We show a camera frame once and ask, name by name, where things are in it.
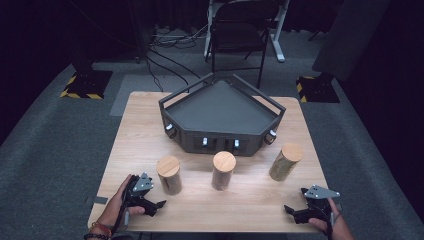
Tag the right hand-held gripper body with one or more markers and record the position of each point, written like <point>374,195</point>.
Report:
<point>318,206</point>

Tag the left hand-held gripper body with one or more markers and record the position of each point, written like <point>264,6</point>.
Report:
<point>138,198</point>

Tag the person's left hand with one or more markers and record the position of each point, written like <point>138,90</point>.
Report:
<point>113,210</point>

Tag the person's right hand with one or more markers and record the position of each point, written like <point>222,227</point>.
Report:
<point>338,230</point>

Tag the wide pale wooden log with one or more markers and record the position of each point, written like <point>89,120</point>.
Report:
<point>169,175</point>

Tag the grey tape strip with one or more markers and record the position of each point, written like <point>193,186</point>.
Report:
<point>100,200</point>

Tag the mossy bark wooden log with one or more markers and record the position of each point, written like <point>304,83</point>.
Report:
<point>285,163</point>

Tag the slim reddish wooden log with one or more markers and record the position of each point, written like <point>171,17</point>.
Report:
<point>223,170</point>

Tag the yellow black striped stand base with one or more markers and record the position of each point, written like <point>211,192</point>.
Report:
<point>88,85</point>
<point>318,90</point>

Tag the dark grey slanted panel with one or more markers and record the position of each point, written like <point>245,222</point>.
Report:
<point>350,36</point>

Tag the black folding chair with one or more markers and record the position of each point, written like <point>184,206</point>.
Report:
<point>238,33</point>

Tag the white desk frame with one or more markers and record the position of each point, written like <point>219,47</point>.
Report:
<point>278,43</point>

